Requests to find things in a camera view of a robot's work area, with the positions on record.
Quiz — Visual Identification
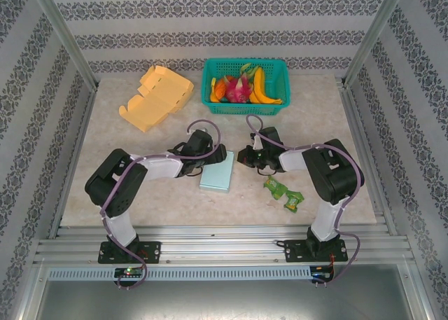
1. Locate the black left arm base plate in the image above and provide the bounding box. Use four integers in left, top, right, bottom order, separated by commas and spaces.
98, 241, 162, 265

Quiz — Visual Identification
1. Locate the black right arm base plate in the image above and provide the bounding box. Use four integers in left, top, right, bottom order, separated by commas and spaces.
283, 239, 348, 264

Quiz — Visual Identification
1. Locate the large yellow banana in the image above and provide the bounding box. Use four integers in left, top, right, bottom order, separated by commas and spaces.
251, 67, 283, 106

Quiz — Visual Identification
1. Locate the aluminium rail frame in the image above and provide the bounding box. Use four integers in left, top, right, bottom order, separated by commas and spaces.
33, 224, 414, 267

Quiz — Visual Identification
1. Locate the circuit board with green light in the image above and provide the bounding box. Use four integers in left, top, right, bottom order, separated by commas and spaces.
115, 267, 143, 278

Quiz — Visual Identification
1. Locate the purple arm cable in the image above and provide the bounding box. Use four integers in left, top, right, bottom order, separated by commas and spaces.
246, 115, 362, 286
100, 119, 222, 290

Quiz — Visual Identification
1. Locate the circuit board with red wires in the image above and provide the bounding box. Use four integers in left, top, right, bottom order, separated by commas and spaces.
312, 265, 335, 283

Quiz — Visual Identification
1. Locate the orange paper box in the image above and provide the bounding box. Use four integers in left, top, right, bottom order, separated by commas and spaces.
118, 64, 195, 134

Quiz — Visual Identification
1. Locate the light blue paper box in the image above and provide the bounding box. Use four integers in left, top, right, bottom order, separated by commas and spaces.
199, 151, 235, 195

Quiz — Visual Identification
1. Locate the teal plastic basket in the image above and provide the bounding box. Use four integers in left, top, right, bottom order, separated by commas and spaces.
201, 57, 293, 117

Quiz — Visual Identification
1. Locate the orange fruit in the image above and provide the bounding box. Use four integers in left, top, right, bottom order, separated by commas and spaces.
213, 75, 235, 102

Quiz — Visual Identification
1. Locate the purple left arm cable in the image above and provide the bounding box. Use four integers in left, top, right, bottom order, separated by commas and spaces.
100, 119, 222, 290

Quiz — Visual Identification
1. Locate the pink dragon fruit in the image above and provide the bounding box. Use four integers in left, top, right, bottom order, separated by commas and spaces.
225, 73, 253, 104

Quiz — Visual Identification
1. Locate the aluminium frame post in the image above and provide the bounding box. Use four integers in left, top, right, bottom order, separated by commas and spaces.
341, 0, 410, 87
29, 0, 99, 90

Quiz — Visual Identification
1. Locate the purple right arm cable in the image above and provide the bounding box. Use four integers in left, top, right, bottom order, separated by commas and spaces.
246, 115, 362, 286

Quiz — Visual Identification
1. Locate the slotted grey cable duct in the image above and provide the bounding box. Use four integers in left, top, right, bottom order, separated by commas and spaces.
47, 266, 312, 281

